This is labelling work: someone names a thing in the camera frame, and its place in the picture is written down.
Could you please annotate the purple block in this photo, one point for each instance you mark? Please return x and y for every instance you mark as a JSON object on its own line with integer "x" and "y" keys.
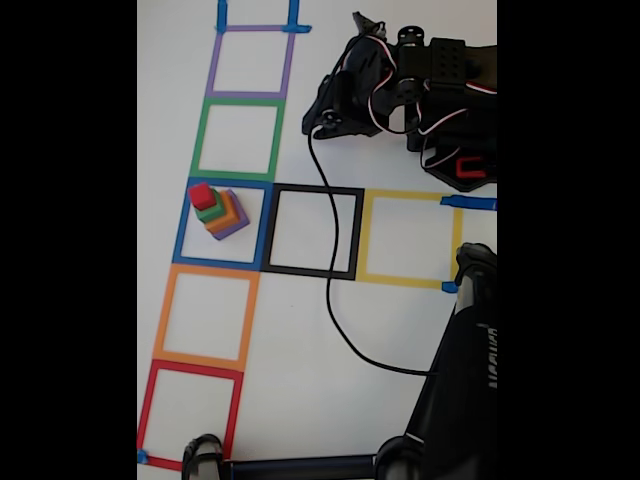
{"x": 235, "y": 231}

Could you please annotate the green block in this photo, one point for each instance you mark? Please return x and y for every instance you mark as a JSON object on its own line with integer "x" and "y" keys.
{"x": 212, "y": 212}

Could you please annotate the small blue tape piece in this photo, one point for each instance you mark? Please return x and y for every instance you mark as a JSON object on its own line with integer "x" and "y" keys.
{"x": 449, "y": 287}
{"x": 142, "y": 456}

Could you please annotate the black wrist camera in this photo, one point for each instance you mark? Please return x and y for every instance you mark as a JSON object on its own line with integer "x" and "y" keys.
{"x": 367, "y": 25}

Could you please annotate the yellow square frame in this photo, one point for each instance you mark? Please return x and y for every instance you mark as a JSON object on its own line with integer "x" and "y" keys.
{"x": 405, "y": 195}

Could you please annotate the blue tape strip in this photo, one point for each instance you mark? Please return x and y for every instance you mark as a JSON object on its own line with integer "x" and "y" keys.
{"x": 294, "y": 12}
{"x": 222, "y": 12}
{"x": 475, "y": 203}
{"x": 300, "y": 28}

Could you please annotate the red square frame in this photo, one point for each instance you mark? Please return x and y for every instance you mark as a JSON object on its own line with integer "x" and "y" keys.
{"x": 195, "y": 371}

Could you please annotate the purple square frame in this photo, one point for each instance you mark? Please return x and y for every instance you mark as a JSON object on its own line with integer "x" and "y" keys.
{"x": 247, "y": 95}

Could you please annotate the orange block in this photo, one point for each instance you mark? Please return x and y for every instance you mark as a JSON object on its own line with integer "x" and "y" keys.
{"x": 225, "y": 220}

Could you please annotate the black square frame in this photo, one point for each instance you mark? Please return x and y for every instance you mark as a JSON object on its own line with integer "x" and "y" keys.
{"x": 315, "y": 189}

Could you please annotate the blue square frame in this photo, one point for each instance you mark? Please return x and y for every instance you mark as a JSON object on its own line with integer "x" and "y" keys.
{"x": 181, "y": 235}

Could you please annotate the orange square frame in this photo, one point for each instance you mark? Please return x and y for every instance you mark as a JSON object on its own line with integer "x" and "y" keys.
{"x": 210, "y": 271}

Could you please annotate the small red cube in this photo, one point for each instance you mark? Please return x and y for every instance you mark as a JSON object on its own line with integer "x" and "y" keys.
{"x": 201, "y": 196}

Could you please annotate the green square frame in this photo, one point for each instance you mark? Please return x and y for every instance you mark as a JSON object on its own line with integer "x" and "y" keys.
{"x": 235, "y": 102}

